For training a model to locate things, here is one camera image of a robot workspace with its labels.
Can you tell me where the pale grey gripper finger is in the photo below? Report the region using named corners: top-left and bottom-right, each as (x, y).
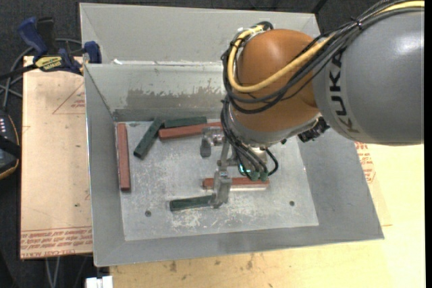
top-left (200, 127), bottom-right (225, 159)
top-left (210, 170), bottom-right (234, 210)

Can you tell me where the red-brown flat block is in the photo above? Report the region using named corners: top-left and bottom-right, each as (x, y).
top-left (158, 121), bottom-right (224, 141)
top-left (116, 122), bottom-right (132, 192)
top-left (202, 176), bottom-right (271, 190)

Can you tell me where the dark green flat block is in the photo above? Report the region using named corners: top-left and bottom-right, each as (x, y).
top-left (169, 195), bottom-right (217, 212)
top-left (163, 115), bottom-right (208, 129)
top-left (133, 116), bottom-right (165, 161)

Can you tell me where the grey metal bin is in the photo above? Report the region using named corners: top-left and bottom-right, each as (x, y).
top-left (79, 2), bottom-right (385, 268)

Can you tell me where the brown cardboard board, red print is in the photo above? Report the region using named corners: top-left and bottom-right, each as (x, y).
top-left (19, 55), bottom-right (394, 261)

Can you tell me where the black cylinder on white bracket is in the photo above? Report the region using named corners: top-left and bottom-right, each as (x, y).
top-left (297, 117), bottom-right (331, 143)

